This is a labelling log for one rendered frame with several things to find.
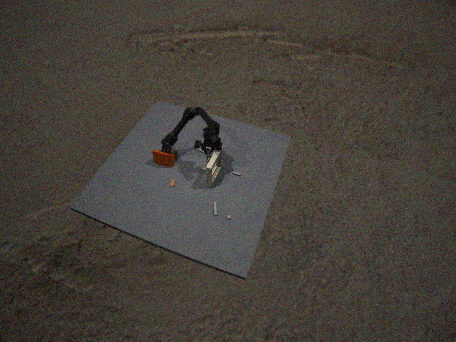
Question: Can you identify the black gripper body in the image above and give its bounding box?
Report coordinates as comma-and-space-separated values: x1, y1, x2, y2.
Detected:
194, 139, 222, 151

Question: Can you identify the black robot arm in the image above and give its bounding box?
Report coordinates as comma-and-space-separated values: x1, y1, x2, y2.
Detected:
161, 107, 221, 154

